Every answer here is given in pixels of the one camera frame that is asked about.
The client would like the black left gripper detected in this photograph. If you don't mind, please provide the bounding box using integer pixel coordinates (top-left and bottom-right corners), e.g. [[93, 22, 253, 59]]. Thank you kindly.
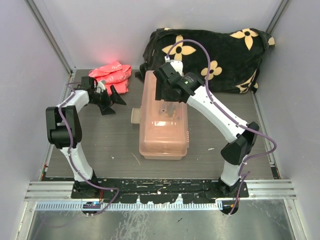
[[89, 85, 126, 115]]

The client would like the grey tool box latch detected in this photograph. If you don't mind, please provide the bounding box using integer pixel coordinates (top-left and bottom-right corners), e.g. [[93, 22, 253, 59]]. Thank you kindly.
[[130, 108, 141, 125]]

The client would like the pink plastic tool box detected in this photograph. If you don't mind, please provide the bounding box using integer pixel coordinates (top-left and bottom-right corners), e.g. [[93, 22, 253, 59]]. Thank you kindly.
[[139, 70, 189, 160]]

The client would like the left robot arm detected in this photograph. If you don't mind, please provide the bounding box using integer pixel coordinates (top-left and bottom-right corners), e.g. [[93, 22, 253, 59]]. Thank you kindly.
[[45, 76, 126, 198]]

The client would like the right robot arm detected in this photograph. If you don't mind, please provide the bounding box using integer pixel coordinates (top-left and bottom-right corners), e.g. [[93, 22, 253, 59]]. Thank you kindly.
[[153, 61, 259, 197]]

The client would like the pink plastic bag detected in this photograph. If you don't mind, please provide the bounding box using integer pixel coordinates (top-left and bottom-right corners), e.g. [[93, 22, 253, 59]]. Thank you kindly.
[[88, 61, 132, 96]]

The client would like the black floral pillow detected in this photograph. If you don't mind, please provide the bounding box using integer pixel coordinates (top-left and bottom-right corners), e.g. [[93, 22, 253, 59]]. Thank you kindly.
[[135, 28, 275, 94]]

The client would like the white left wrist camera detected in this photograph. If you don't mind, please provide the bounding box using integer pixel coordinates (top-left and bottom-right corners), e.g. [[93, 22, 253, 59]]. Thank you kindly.
[[96, 81, 106, 93]]

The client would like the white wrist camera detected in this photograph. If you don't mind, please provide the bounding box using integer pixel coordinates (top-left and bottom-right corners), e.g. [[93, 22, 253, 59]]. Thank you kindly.
[[164, 56, 184, 76], [96, 81, 106, 93]]

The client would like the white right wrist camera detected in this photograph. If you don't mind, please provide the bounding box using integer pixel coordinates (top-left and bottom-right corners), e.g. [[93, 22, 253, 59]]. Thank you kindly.
[[164, 56, 184, 76]]

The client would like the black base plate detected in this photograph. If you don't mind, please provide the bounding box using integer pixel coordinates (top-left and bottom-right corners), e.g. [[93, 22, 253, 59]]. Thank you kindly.
[[70, 177, 250, 205]]

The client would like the white slotted cable duct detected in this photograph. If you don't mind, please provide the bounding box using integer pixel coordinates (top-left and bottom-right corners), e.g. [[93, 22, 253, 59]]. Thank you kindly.
[[35, 201, 223, 212]]

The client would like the aluminium frame rail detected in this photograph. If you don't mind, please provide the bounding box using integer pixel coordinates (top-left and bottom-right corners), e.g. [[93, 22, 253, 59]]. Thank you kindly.
[[24, 178, 297, 204]]

